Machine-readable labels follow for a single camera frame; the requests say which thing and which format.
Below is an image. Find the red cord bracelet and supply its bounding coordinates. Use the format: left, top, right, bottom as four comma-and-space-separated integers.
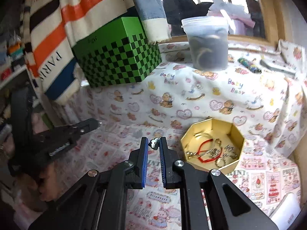
196, 140, 224, 165

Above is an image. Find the black white charm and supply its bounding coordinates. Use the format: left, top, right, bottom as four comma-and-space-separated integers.
148, 138, 160, 151

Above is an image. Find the silver bangle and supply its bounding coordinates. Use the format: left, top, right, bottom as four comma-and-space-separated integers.
186, 133, 222, 162

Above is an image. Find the silver chain jewelry pile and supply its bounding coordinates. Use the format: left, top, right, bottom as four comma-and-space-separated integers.
215, 144, 238, 168

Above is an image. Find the gold octagonal jewelry box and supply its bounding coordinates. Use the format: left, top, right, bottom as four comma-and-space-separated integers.
181, 117, 245, 174

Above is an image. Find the person's left hand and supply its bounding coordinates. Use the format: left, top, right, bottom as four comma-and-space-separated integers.
16, 163, 59, 211

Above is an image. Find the white paper sheet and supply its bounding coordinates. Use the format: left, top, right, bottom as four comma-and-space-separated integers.
270, 193, 301, 230

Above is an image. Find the green black checkered box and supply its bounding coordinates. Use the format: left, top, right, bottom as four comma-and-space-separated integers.
73, 17, 162, 88

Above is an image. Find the baby bear print cloth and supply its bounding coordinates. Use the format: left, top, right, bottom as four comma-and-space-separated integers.
59, 40, 306, 156

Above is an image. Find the clear plastic tub with lid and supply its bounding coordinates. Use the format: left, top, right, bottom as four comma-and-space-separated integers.
182, 16, 229, 72

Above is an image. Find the striped Paris tote bag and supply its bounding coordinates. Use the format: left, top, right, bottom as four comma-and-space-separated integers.
21, 0, 133, 105

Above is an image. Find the silver flat device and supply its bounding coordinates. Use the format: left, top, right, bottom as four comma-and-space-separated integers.
260, 59, 296, 77

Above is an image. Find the blue beige striped towel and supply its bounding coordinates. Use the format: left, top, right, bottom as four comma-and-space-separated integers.
133, 0, 171, 44

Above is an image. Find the wooden framed mirror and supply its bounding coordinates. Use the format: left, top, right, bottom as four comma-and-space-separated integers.
162, 0, 289, 46

